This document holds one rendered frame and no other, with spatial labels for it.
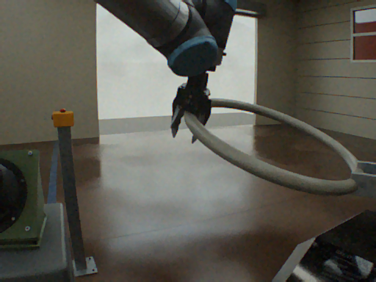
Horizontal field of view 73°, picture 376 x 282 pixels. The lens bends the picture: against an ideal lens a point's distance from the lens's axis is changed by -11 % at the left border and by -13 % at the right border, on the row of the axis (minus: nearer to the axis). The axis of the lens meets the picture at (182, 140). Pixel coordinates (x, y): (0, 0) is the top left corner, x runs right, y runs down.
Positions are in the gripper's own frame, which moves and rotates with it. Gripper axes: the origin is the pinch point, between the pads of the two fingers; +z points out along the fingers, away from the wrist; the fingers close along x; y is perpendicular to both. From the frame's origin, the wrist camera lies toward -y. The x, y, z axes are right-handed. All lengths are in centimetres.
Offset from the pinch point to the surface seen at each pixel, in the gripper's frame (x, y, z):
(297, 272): 43, 9, 27
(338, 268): 51, 13, 19
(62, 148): -75, -61, 55
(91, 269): -45, -52, 136
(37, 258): -23.2, 32.6, 27.6
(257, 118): 112, -749, 187
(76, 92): -313, -480, 170
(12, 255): -30, 34, 29
